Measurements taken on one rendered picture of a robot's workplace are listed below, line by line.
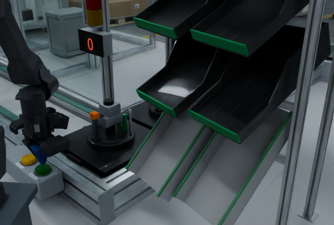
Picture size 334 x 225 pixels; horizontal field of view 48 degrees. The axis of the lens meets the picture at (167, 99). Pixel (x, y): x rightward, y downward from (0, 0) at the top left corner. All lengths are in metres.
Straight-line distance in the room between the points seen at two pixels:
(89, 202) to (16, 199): 0.24
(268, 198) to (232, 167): 0.30
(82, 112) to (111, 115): 0.33
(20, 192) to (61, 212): 0.26
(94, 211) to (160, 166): 0.21
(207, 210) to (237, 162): 0.12
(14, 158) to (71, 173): 0.19
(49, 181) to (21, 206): 0.25
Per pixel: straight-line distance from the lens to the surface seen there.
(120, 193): 0.98
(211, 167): 0.84
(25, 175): 1.06
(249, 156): 0.81
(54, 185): 1.04
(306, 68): 0.71
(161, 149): 0.91
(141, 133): 1.14
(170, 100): 0.80
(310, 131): 1.47
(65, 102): 1.45
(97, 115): 1.04
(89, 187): 0.96
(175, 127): 0.91
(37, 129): 0.95
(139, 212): 1.02
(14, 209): 0.78
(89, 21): 1.21
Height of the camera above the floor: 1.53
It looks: 24 degrees down
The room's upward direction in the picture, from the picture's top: straight up
